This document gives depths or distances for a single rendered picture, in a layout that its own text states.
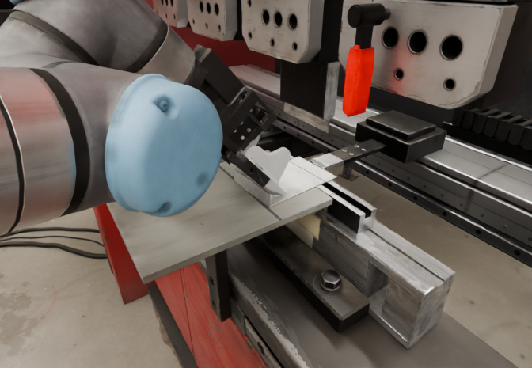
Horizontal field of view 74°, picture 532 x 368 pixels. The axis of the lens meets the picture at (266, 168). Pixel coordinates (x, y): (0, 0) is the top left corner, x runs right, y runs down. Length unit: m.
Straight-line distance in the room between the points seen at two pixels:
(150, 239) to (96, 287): 1.46
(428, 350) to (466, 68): 0.34
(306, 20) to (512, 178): 0.43
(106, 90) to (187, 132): 0.04
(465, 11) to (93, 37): 0.28
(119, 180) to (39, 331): 1.66
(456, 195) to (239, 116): 0.42
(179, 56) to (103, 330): 1.46
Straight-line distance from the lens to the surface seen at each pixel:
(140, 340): 1.63
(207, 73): 0.39
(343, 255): 0.51
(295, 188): 0.51
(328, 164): 0.57
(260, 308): 0.51
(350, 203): 0.49
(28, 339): 1.82
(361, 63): 0.33
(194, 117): 0.19
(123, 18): 0.34
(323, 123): 0.50
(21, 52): 0.31
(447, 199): 0.69
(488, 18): 0.31
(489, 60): 0.31
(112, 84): 0.20
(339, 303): 0.49
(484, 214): 0.67
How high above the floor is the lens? 1.27
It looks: 29 degrees down
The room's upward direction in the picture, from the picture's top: straight up
